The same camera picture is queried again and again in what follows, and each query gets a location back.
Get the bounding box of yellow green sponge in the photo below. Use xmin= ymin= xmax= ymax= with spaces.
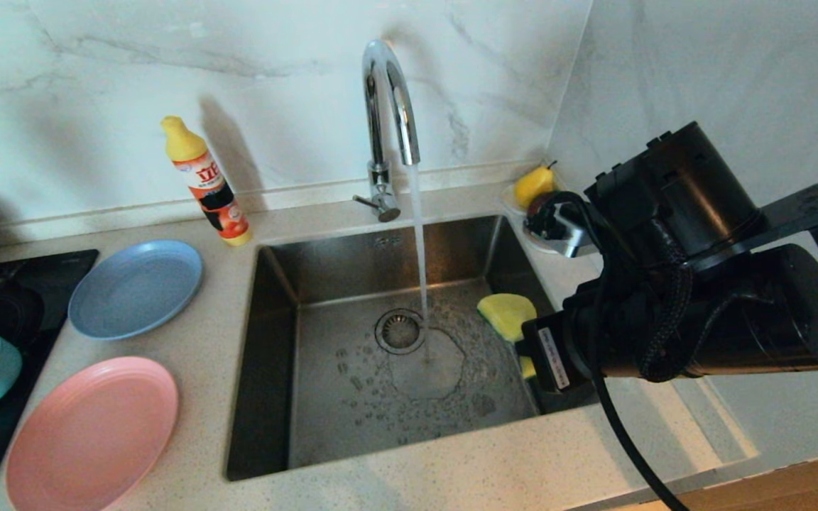
xmin=476 ymin=293 xmax=539 ymax=380

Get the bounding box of chrome gooseneck faucet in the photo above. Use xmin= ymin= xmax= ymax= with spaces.
xmin=352 ymin=40 xmax=421 ymax=223

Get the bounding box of yellow-capped orange dish soap bottle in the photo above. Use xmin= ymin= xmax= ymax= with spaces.
xmin=161 ymin=116 xmax=252 ymax=247

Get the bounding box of stainless steel sink basin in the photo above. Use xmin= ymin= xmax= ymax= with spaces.
xmin=225 ymin=215 xmax=603 ymax=482

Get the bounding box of yellow pear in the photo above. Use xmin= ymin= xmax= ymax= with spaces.
xmin=513 ymin=161 xmax=557 ymax=210

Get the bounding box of wooden cabinet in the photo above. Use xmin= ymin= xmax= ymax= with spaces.
xmin=672 ymin=444 xmax=818 ymax=511

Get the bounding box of blue plastic plate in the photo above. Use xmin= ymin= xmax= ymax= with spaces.
xmin=68 ymin=240 xmax=204 ymax=340

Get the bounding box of pink plastic plate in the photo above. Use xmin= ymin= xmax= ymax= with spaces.
xmin=6 ymin=356 xmax=180 ymax=511

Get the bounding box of black induction cooktop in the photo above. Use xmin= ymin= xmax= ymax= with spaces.
xmin=0 ymin=250 xmax=99 ymax=511

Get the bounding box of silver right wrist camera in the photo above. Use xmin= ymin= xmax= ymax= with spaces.
xmin=525 ymin=201 xmax=592 ymax=258

